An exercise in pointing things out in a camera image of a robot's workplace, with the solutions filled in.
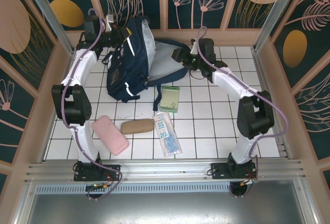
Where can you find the navy blue backpack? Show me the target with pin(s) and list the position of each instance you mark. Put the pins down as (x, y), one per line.
(129, 69)

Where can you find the green notebook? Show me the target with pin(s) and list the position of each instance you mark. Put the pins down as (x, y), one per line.
(169, 99)

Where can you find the clear pack of blue pens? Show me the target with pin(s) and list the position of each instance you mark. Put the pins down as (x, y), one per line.
(166, 134)

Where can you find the tan fabric glasses case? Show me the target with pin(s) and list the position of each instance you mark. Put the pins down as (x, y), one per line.
(136, 126)

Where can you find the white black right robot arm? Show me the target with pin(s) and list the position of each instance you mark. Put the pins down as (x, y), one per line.
(232, 82)

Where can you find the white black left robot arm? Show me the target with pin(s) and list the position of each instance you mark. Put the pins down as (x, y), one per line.
(80, 64)

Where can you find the pink pencil case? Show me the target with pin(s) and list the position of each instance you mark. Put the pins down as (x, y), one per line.
(111, 135)

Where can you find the grey metal sheet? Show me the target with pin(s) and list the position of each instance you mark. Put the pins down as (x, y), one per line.
(165, 208)

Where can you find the aluminium frame post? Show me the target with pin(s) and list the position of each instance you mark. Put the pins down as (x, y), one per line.
(49, 15)
(276, 13)

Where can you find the aluminium side rail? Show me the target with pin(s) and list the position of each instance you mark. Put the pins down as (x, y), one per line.
(270, 100)

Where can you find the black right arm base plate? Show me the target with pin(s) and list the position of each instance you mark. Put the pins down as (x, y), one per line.
(219, 170)

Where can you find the aluminium mounting rail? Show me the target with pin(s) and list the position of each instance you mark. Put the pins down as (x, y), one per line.
(165, 167)

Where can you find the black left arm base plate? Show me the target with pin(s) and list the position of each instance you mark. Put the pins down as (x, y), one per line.
(113, 171)

